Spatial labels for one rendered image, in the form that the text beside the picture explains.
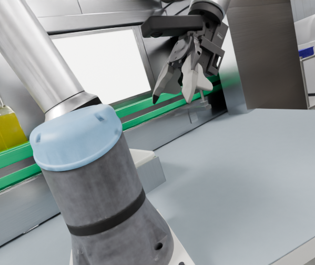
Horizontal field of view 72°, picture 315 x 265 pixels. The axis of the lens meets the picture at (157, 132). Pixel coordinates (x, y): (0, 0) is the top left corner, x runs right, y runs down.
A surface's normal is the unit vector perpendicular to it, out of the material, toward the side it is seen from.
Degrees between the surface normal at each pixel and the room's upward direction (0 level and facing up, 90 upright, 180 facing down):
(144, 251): 71
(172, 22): 90
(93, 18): 90
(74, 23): 90
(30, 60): 89
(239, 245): 0
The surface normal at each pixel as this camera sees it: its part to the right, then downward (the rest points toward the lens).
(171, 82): 0.22, 0.62
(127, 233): 0.38, -0.26
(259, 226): -0.30, -0.93
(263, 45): 0.59, 0.00
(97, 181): 0.36, 0.07
